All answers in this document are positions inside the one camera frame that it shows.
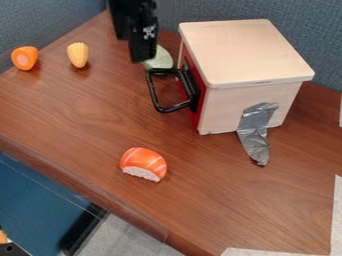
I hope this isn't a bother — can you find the grey tape strip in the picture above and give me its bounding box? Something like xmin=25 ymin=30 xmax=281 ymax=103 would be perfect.
xmin=235 ymin=101 xmax=281 ymax=167

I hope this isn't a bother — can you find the orange toy carrot piece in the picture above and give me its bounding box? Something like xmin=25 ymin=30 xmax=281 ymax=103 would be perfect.
xmin=9 ymin=45 xmax=41 ymax=72

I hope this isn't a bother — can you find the cabinet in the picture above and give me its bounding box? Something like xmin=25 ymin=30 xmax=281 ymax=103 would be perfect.
xmin=176 ymin=18 xmax=317 ymax=136

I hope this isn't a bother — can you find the green toy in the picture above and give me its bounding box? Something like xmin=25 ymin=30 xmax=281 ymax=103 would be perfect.
xmin=140 ymin=44 xmax=176 ymax=72

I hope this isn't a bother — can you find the orange toy salmon sushi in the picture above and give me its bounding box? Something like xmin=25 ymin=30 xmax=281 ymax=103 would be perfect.
xmin=118 ymin=146 xmax=170 ymax=183

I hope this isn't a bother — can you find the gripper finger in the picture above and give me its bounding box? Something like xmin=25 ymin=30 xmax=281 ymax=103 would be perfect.
xmin=106 ymin=0 xmax=131 ymax=41
xmin=126 ymin=14 xmax=161 ymax=64

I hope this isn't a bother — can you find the yellow toy corn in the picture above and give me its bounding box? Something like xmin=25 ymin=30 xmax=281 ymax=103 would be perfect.
xmin=65 ymin=41 xmax=90 ymax=69

